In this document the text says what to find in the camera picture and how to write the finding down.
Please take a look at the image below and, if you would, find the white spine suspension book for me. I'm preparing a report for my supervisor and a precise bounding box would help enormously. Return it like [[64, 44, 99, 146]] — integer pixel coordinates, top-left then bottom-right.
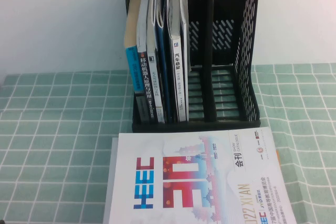
[[169, 0, 189, 122]]

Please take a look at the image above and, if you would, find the grey-white spine book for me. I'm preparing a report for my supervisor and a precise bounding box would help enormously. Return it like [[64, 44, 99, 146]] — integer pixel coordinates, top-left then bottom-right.
[[146, 0, 166, 124]]

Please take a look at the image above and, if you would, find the dark blue book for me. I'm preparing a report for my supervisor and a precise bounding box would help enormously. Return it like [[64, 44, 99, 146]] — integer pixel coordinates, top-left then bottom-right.
[[154, 19, 176, 124]]

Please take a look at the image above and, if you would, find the navy spine robotics book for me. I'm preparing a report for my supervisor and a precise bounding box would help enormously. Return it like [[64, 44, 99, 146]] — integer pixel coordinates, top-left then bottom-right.
[[135, 0, 159, 124]]

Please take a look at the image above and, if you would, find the cyan spine book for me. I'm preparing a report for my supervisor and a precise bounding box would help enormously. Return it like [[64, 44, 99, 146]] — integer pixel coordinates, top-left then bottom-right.
[[123, 0, 151, 124]]

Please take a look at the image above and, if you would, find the black plastic book holder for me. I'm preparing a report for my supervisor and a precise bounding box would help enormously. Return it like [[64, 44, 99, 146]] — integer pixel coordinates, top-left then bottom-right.
[[123, 0, 262, 133]]

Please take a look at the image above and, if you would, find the white magazine with black print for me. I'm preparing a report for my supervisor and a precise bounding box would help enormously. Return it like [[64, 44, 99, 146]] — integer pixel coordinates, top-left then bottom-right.
[[181, 11, 192, 73]]

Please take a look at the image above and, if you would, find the HEEC show catalogue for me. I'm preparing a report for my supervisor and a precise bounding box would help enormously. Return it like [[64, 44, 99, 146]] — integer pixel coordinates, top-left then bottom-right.
[[108, 126, 297, 224]]

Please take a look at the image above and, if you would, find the green checked tablecloth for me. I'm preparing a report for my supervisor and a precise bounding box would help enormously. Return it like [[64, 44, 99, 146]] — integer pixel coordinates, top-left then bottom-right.
[[0, 62, 336, 224]]

